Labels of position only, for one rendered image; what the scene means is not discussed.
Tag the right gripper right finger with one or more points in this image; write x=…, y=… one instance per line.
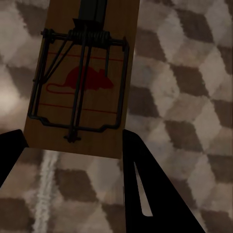
x=170, y=212

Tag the mousetrap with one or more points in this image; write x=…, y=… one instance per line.
x=80, y=91

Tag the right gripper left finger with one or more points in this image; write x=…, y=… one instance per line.
x=10, y=150

